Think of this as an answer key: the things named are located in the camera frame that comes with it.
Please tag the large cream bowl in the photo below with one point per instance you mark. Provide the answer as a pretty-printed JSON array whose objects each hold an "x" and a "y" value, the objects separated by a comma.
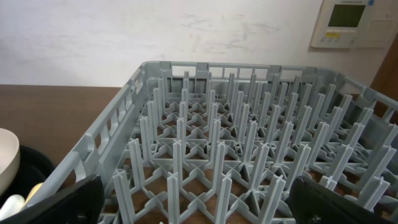
[{"x": 10, "y": 158}]

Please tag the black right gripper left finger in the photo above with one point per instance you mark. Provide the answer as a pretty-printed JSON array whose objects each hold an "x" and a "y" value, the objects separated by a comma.
[{"x": 78, "y": 203}]

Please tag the grey plastic dishwasher rack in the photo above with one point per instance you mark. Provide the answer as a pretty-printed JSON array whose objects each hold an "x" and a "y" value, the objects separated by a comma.
[{"x": 225, "y": 139}]

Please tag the yellow plastic spoon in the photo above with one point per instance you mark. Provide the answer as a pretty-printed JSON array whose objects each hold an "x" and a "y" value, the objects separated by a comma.
[{"x": 33, "y": 191}]

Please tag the white plastic spoon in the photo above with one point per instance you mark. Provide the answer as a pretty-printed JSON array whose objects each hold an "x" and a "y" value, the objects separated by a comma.
[{"x": 12, "y": 206}]

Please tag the white wall control panel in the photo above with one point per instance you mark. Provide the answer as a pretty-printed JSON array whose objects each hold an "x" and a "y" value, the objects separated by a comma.
[{"x": 347, "y": 24}]

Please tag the round black tray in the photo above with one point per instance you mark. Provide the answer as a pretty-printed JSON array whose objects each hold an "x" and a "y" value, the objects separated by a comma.
[{"x": 34, "y": 168}]

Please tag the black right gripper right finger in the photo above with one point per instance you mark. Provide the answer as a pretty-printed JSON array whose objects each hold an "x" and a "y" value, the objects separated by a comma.
[{"x": 309, "y": 202}]

